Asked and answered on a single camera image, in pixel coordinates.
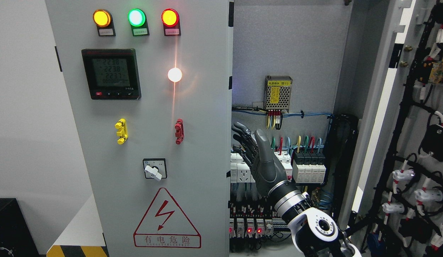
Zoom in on black cable conduit right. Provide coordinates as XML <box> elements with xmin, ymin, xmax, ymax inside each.
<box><xmin>325</xmin><ymin>114</ymin><xmax>372</xmax><ymax>240</ymax></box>

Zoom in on lower relay terminal row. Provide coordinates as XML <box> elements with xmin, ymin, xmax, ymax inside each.
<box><xmin>228</xmin><ymin>199</ymin><xmax>290</xmax><ymax>252</ymax></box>

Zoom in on red electric hazard sign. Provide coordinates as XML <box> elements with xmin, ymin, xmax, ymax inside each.
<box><xmin>133</xmin><ymin>187</ymin><xmax>202</xmax><ymax>248</ymax></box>

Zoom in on green indicator lamp left door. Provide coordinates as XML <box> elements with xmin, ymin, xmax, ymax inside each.
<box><xmin>127</xmin><ymin>8</ymin><xmax>149</xmax><ymax>36</ymax></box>

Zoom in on perforated metal power supply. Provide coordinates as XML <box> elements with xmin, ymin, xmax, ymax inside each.
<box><xmin>263</xmin><ymin>75</ymin><xmax>293</xmax><ymax>111</ymax></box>

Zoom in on brass terminal bar right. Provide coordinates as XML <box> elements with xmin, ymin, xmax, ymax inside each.
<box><xmin>309</xmin><ymin>189</ymin><xmax>321</xmax><ymax>210</ymax></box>

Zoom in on white breaker and socket row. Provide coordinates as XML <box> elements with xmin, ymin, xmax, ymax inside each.
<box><xmin>231</xmin><ymin>152</ymin><xmax>292</xmax><ymax>183</ymax></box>

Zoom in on yellow terminal block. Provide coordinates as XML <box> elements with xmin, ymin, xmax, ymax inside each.
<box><xmin>114</xmin><ymin>118</ymin><xmax>128</xmax><ymax>145</ymax></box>

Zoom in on grey cabinet door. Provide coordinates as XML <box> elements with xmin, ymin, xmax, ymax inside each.
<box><xmin>46</xmin><ymin>0</ymin><xmax>233</xmax><ymax>257</ymax></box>
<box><xmin>333</xmin><ymin>0</ymin><xmax>443</xmax><ymax>257</ymax></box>

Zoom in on white rotary selector switch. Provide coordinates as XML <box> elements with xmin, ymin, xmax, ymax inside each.
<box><xmin>143</xmin><ymin>158</ymin><xmax>168</xmax><ymax>181</ymax></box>

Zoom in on white glowing lamp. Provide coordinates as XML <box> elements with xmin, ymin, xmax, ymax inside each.
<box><xmin>167</xmin><ymin>67</ymin><xmax>183</xmax><ymax>83</ymax></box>

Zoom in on yellow indicator lamp left door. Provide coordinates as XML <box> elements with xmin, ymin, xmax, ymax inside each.
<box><xmin>92</xmin><ymin>9</ymin><xmax>116</xmax><ymax>36</ymax></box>

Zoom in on black surge protector modules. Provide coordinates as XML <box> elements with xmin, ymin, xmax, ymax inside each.
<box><xmin>292</xmin><ymin>151</ymin><xmax>327</xmax><ymax>186</ymax></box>

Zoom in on red indicator lamp left door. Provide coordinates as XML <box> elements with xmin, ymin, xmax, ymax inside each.
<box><xmin>161</xmin><ymin>8</ymin><xmax>181</xmax><ymax>36</ymax></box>

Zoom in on black digital power meter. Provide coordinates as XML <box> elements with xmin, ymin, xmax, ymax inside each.
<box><xmin>81</xmin><ymin>49</ymin><xmax>141</xmax><ymax>100</ymax></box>

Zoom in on red terminal block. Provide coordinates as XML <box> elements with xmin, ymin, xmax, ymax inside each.
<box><xmin>174</xmin><ymin>119</ymin><xmax>184</xmax><ymax>145</ymax></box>

